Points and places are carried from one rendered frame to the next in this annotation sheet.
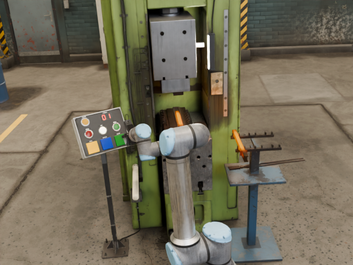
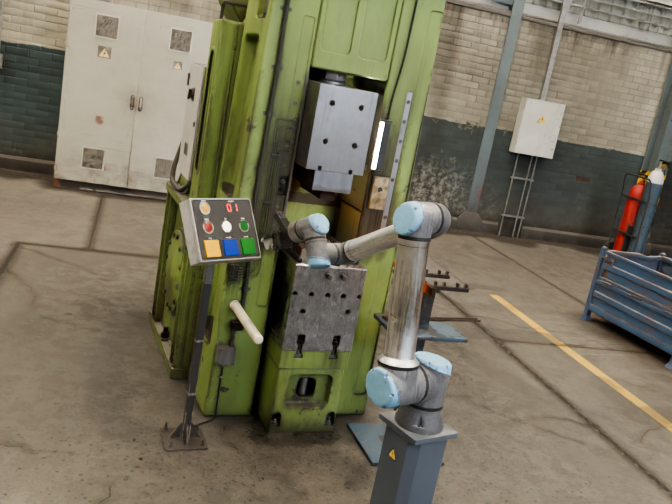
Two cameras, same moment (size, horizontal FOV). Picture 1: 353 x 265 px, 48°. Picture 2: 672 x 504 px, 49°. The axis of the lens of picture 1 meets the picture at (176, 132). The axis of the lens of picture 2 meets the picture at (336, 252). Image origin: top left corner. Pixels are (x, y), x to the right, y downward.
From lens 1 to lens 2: 1.33 m
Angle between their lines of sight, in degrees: 22
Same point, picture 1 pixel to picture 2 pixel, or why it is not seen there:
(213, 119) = not seen: hidden behind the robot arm
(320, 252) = (491, 459)
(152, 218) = (238, 400)
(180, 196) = (413, 295)
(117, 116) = (245, 211)
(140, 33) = (293, 99)
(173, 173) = (411, 260)
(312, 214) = (466, 416)
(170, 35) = (342, 108)
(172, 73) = (332, 162)
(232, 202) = (362, 385)
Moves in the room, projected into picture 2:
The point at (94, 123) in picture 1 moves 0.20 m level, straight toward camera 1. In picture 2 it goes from (216, 213) to (233, 225)
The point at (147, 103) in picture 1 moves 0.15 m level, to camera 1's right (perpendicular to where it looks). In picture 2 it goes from (278, 204) to (307, 208)
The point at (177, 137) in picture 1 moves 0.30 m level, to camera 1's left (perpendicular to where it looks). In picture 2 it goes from (426, 211) to (344, 201)
